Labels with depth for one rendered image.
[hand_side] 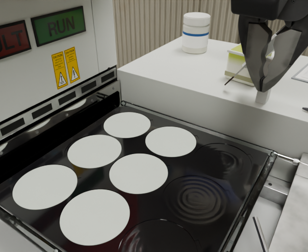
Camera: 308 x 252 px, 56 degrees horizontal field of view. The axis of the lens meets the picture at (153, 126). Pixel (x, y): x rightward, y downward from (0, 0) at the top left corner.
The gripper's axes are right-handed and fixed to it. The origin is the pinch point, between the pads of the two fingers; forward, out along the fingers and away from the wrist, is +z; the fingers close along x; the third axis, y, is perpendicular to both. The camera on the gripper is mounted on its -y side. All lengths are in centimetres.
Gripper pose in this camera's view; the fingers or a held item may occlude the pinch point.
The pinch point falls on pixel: (261, 84)
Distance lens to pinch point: 42.1
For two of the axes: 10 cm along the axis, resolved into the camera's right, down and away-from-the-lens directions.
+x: -8.0, -3.4, 4.9
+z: -0.2, 8.4, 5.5
